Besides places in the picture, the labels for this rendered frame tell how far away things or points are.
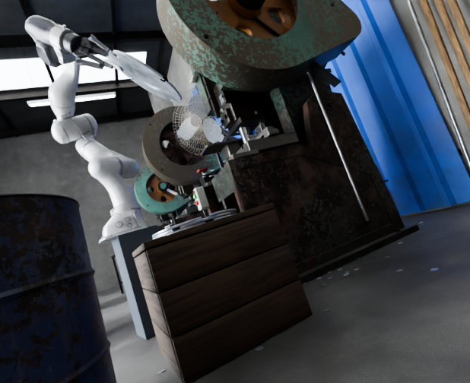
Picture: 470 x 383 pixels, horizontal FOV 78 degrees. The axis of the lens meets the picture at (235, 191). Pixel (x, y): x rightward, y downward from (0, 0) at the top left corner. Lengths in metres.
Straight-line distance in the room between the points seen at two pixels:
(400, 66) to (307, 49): 0.95
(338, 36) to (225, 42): 0.64
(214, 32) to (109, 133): 7.62
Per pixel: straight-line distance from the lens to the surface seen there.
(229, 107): 1.73
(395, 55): 2.41
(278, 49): 1.49
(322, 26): 1.74
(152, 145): 3.02
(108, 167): 1.46
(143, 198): 4.61
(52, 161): 8.71
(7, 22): 6.03
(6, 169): 8.87
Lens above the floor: 0.30
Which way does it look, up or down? 8 degrees up
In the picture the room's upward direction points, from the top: 19 degrees counter-clockwise
